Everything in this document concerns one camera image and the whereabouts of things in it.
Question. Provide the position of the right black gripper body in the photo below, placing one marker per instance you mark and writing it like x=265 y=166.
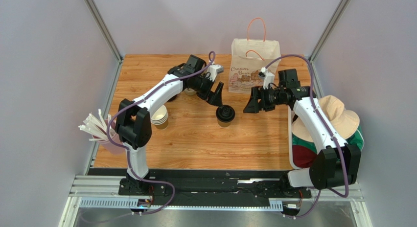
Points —
x=262 y=99

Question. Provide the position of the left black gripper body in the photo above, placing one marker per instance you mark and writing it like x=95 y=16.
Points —
x=202 y=86

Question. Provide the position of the single black cup lid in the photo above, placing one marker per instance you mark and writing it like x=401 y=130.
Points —
x=226 y=113

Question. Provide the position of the single brown paper cup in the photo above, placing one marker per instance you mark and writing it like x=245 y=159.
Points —
x=224 y=124

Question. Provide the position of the paper takeout bag orange handles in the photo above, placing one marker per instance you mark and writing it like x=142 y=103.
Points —
x=249 y=56

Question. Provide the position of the stack of paper cups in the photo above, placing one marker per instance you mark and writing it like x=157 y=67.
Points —
x=160 y=118

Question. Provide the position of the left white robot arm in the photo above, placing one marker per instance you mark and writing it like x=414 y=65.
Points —
x=133 y=119

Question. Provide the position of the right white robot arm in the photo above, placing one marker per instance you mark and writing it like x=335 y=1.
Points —
x=337 y=162

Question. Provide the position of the stack of black lids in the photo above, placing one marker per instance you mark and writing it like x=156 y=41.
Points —
x=172 y=98

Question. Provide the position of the beige bucket hat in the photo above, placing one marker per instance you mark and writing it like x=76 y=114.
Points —
x=345 y=122

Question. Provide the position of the dark red garment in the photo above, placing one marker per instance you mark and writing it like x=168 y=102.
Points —
x=303 y=157

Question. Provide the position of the white plastic basket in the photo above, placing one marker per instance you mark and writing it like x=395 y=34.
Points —
x=291 y=117

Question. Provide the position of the green garment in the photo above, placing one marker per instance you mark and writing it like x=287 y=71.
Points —
x=355 y=139

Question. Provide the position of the pink cup with straws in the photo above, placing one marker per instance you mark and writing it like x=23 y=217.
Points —
x=101 y=128

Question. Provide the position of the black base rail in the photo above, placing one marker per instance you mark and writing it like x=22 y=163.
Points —
x=218 y=188

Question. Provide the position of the aluminium frame base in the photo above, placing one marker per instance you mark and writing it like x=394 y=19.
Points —
x=96 y=192

